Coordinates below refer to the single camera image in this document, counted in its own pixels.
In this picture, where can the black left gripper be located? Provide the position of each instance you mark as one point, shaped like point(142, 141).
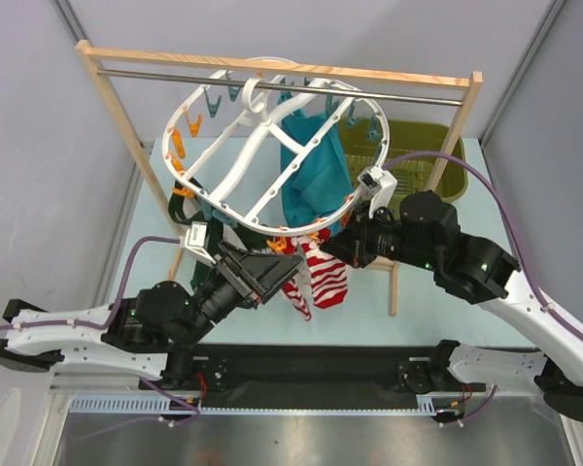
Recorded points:
point(235, 271)

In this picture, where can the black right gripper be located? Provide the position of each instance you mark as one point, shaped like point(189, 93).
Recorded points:
point(360, 241)

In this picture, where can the orange clothespin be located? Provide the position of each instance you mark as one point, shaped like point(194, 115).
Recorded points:
point(282, 245)

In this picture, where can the white round clip hanger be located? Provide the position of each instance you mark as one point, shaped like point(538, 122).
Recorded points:
point(217, 110)

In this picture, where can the red white striped santa sock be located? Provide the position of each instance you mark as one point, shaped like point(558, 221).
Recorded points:
point(294, 289)

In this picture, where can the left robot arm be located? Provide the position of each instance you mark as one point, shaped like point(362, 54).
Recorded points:
point(150, 335)

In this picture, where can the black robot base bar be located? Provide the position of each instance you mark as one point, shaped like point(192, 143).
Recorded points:
point(225, 366)

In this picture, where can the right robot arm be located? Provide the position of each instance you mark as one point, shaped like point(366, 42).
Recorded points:
point(427, 235)

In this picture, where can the teal cloth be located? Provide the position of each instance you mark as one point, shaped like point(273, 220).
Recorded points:
point(322, 182)

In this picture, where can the olive green plastic basket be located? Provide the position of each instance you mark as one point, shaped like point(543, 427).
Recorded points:
point(412, 175)

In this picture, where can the metal hanging rod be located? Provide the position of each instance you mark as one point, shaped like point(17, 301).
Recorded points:
point(328, 90)

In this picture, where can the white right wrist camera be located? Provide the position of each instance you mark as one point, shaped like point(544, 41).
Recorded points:
point(377, 186)

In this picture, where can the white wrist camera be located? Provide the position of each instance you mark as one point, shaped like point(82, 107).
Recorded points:
point(194, 243)
point(377, 186)

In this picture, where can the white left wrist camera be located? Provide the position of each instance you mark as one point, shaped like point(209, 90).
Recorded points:
point(194, 243)

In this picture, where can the wooden drying rack frame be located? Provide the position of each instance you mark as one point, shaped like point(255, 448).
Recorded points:
point(263, 111)

